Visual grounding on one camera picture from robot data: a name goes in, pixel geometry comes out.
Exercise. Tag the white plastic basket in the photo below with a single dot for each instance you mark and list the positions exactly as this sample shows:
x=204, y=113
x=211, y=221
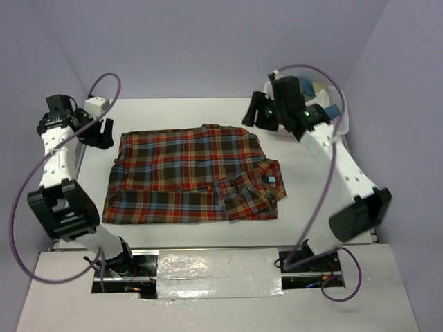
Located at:
x=341, y=122

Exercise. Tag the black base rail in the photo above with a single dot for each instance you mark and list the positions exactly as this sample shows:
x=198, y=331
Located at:
x=142, y=280

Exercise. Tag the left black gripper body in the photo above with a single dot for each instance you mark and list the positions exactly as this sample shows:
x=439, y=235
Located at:
x=91, y=135

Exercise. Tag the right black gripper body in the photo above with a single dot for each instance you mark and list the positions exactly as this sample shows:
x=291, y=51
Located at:
x=268, y=115

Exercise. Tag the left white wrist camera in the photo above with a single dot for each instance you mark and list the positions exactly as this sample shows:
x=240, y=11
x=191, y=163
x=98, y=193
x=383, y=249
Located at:
x=95, y=106

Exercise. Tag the silver foil cover plate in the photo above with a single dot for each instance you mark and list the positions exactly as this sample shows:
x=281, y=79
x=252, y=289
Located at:
x=216, y=274

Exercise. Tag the red brown plaid shirt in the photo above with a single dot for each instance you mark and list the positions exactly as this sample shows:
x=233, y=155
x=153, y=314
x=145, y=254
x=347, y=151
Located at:
x=202, y=174

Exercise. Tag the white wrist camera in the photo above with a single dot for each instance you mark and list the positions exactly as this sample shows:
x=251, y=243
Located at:
x=274, y=75
x=95, y=106

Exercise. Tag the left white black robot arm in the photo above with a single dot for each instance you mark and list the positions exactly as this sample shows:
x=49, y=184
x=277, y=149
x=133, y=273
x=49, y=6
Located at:
x=63, y=208

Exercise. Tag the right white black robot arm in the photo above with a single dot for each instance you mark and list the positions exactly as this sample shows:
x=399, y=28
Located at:
x=362, y=204

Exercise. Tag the blue beige checked cloth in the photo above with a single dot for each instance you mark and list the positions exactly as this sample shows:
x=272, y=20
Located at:
x=318, y=93

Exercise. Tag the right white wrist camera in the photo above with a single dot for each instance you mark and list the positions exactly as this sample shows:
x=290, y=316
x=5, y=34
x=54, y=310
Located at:
x=274, y=75

